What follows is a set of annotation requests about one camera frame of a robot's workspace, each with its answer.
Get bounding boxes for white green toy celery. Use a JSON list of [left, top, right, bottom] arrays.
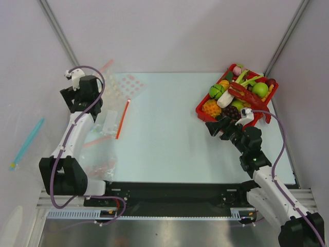
[[217, 70, 264, 108]]

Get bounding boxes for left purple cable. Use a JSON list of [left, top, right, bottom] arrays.
[[49, 65, 127, 219]]

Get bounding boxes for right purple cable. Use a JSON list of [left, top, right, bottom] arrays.
[[250, 109, 325, 247]]

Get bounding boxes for grey slotted cable duct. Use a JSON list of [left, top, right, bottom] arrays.
[[47, 208, 258, 221]]

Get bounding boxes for orange toy pineapple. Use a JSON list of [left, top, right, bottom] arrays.
[[202, 99, 222, 118]]

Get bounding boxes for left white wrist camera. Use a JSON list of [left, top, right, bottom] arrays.
[[65, 68, 85, 91]]

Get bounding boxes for purple cable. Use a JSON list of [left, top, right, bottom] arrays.
[[250, 109, 325, 247], [49, 65, 127, 219]]

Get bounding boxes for red plastic tray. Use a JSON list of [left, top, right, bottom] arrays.
[[195, 64, 279, 122]]

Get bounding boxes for orange toy fruit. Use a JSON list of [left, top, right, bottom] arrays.
[[219, 80, 230, 90]]

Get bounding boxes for red dotted zip bag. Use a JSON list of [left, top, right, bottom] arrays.
[[94, 59, 147, 139]]

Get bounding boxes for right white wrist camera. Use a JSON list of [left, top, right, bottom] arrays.
[[235, 108, 254, 126]]

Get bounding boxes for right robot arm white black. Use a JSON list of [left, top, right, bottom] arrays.
[[206, 117, 325, 246]]

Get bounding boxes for pink toy radish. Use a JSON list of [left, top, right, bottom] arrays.
[[232, 64, 245, 77]]

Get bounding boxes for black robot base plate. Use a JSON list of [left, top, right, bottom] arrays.
[[105, 181, 257, 218]]

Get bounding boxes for purple toy grapes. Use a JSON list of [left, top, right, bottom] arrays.
[[221, 105, 241, 120]]

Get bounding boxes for red toy lobster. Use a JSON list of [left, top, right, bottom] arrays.
[[228, 82, 269, 117]]

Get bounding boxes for green toy apple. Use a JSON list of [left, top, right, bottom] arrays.
[[252, 82, 269, 98]]

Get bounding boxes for dark red toy plum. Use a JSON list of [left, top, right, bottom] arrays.
[[265, 78, 277, 88]]

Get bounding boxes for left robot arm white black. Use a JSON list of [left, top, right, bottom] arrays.
[[39, 75, 113, 206]]

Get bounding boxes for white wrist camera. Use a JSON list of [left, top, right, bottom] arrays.
[[235, 108, 254, 126], [65, 68, 85, 91]]

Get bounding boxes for light green toy pear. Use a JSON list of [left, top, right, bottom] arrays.
[[231, 100, 244, 111]]

